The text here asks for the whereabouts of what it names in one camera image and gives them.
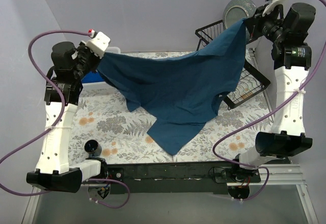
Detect black wire dish rack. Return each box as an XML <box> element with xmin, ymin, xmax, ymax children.
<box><xmin>195</xmin><ymin>20</ymin><xmax>270</xmax><ymax>110</ymax></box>

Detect teal blue t shirt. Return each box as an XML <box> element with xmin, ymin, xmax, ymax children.
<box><xmin>97</xmin><ymin>20</ymin><xmax>246</xmax><ymax>155</ymax></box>

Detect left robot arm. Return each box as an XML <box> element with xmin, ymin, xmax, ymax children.
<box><xmin>26</xmin><ymin>41</ymin><xmax>108</xmax><ymax>193</ymax></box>

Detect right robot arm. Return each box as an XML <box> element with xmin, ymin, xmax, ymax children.
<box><xmin>230</xmin><ymin>3</ymin><xmax>316</xmax><ymax>182</ymax></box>

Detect bright blue t shirt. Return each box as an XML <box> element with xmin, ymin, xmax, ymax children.
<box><xmin>81</xmin><ymin>72</ymin><xmax>104</xmax><ymax>84</ymax></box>

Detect white plastic basket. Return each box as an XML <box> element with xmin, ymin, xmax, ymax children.
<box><xmin>82</xmin><ymin>47</ymin><xmax>121</xmax><ymax>90</ymax></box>

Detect grey green plate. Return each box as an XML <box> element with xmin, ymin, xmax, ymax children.
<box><xmin>222</xmin><ymin>0</ymin><xmax>257</xmax><ymax>29</ymax></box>

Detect black cylindrical cup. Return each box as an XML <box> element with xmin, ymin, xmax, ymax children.
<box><xmin>84</xmin><ymin>139</ymin><xmax>102</xmax><ymax>157</ymax></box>

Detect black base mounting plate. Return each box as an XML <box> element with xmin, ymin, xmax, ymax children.
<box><xmin>84</xmin><ymin>161</ymin><xmax>261</xmax><ymax>194</ymax></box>

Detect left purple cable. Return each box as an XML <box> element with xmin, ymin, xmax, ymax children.
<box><xmin>0</xmin><ymin>29</ymin><xmax>130</xmax><ymax>209</ymax></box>

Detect aluminium frame rail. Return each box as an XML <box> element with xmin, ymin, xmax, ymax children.
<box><xmin>32</xmin><ymin>164</ymin><xmax>306</xmax><ymax>187</ymax></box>

